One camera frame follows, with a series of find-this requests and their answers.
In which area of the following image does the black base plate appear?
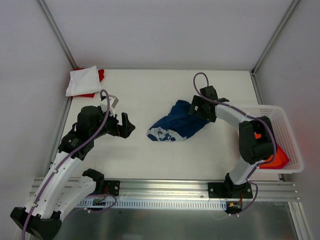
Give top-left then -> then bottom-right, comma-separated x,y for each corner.
207,182 -> 253,199
101,179 -> 121,197

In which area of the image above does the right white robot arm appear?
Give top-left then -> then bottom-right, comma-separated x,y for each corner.
189,85 -> 277,199

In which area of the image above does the blue printed t shirt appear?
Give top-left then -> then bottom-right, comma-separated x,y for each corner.
146,100 -> 209,142

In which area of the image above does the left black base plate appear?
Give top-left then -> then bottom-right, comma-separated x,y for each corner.
101,179 -> 121,197

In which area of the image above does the white slotted cable duct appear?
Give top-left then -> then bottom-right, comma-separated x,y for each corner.
76,197 -> 227,211

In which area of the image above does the orange t shirt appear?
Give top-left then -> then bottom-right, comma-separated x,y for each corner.
252,131 -> 288,169

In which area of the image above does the left aluminium frame post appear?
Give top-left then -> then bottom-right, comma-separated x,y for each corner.
36,0 -> 78,69

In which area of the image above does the white plastic basket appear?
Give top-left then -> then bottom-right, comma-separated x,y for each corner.
239,104 -> 304,174

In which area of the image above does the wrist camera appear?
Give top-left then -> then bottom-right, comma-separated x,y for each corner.
100,95 -> 119,117
216,97 -> 230,103

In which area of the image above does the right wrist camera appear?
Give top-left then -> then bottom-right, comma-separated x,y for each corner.
216,97 -> 230,103

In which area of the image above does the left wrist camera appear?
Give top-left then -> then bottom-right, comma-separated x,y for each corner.
100,95 -> 119,117

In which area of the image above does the aluminium mounting rail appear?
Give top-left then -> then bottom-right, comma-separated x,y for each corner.
29,176 -> 300,202

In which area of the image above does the folded red t shirt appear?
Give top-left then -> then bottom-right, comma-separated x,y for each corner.
68,67 -> 106,99

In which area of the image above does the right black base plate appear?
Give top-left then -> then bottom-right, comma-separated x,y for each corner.
207,182 -> 253,199

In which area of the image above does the right aluminium frame post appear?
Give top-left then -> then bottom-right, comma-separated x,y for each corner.
251,0 -> 301,76

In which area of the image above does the aluminium frame post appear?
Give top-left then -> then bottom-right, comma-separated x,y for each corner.
36,0 -> 78,69
251,0 -> 301,76

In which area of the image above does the folded white t shirt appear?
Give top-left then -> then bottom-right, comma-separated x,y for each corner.
65,65 -> 104,98

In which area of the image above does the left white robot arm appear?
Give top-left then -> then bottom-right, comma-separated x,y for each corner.
10,106 -> 136,240

